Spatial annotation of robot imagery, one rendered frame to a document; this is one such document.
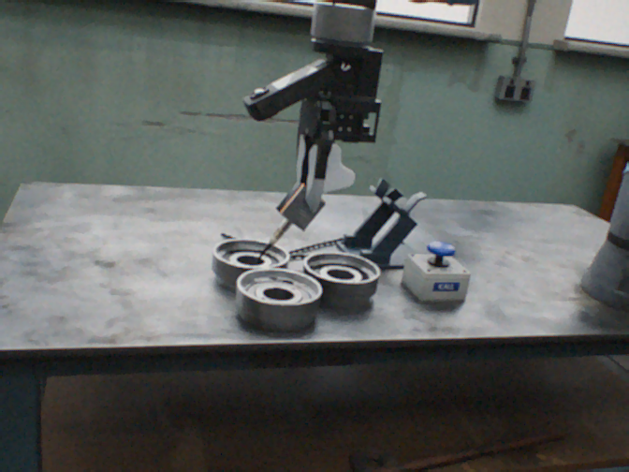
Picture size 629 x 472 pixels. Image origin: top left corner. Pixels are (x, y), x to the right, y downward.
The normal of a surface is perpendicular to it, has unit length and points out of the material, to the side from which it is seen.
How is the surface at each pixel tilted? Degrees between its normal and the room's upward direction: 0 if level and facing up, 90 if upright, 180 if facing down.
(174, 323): 0
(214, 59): 90
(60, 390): 0
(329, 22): 90
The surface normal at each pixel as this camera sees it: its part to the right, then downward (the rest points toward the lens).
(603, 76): 0.26, 0.36
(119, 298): 0.12, -0.93
